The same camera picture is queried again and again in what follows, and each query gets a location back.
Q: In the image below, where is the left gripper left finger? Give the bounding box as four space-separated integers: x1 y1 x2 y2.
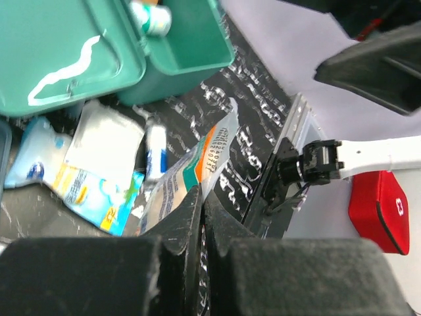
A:
1 186 202 315

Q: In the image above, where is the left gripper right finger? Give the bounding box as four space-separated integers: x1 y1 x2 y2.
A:
203 193 411 315

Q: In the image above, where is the white blue tube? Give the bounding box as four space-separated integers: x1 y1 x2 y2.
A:
145 122 167 182

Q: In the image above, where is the white gauze packet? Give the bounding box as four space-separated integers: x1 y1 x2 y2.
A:
64 99 144 190

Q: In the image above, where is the white green-label bottle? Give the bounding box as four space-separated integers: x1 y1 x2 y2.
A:
130 1 172 37

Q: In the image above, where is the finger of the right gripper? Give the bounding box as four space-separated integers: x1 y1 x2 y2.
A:
314 28 420 115

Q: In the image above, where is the cotton ball bag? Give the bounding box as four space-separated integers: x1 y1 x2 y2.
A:
135 97 239 236

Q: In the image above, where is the green medicine box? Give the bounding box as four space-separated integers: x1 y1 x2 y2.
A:
1 1 235 117

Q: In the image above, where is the blue cotton swab bag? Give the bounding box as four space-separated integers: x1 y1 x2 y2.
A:
4 117 144 236

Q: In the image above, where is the blue divided tray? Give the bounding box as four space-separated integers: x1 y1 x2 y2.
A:
0 120 12 198

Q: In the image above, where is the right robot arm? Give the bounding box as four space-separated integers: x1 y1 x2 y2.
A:
264 22 420 216

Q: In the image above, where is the red first aid pouch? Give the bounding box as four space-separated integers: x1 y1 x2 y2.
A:
348 171 410 255

